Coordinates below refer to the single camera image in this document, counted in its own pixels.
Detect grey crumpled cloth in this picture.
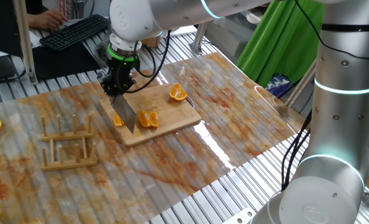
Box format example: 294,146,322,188
93,40,111,68

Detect cut orange piece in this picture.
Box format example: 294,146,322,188
148,111,159,129
113,112,125,128
169,83,189,102
139,110,152,128

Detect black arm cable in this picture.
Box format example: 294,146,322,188
115,29,172,94

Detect wooden peg rack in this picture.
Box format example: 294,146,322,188
40,113,98,172

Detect bare person hand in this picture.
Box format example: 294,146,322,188
27,9,68,31

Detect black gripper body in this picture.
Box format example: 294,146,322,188
100,57,139,96

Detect black desk pad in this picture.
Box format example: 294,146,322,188
31,42,103,80

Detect marble pattern plastic mat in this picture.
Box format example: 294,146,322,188
0,52,309,224

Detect black computer keyboard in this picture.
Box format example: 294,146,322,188
39,14,110,52

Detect black base cable bundle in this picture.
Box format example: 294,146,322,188
280,110,312,191

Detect steel cleaver knife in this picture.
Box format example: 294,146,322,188
109,93,138,134

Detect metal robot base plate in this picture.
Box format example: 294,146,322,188
222,207,257,224

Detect green fabric curtain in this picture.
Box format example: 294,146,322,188
236,0,324,88

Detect black monitor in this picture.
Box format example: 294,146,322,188
0,0,25,82

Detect bamboo cutting board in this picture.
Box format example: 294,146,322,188
99,83,203,147

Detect blue patterned bag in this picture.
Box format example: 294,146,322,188
266,73,294,99

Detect white paper sheet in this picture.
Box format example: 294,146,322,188
0,30,42,58

